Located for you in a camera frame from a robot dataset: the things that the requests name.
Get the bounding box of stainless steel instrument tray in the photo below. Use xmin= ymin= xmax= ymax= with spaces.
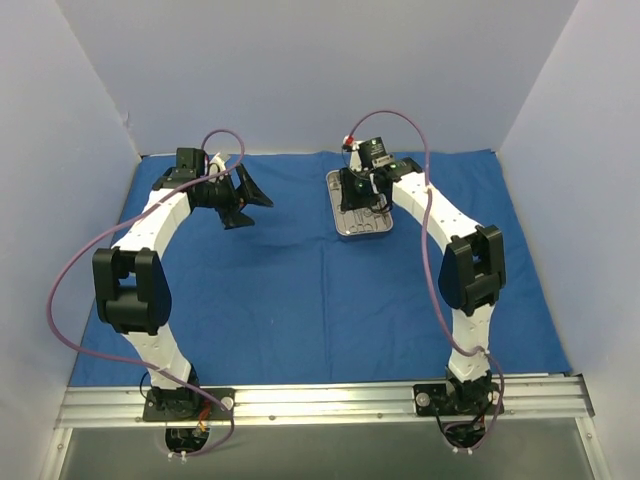
xmin=326 ymin=170 xmax=393 ymax=240

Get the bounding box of blue surgical drape cloth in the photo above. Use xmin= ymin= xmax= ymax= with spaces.
xmin=67 ymin=149 xmax=574 ymax=389

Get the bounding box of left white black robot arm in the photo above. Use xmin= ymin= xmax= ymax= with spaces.
xmin=92 ymin=148 xmax=273 ymax=419

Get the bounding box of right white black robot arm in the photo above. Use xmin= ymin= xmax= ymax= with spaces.
xmin=326 ymin=136 xmax=506 ymax=413

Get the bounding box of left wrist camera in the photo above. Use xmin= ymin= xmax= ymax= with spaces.
xmin=207 ymin=152 xmax=230 ymax=175

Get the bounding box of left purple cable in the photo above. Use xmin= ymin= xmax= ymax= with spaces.
xmin=47 ymin=129 xmax=246 ymax=459

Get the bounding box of purple cable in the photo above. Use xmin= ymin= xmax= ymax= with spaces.
xmin=349 ymin=110 xmax=505 ymax=451
xmin=47 ymin=129 xmax=246 ymax=459

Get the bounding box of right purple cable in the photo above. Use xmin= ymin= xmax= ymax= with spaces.
xmin=349 ymin=110 xmax=505 ymax=451

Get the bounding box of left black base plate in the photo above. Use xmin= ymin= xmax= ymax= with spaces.
xmin=142 ymin=387 xmax=236 ymax=422

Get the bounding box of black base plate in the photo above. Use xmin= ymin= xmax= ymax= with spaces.
xmin=142 ymin=387 xmax=236 ymax=422
xmin=413 ymin=381 xmax=499 ymax=417

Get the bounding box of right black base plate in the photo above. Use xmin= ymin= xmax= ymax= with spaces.
xmin=413 ymin=381 xmax=499 ymax=417

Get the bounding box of aluminium front rail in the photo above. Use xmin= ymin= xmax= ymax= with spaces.
xmin=56 ymin=375 xmax=594 ymax=428

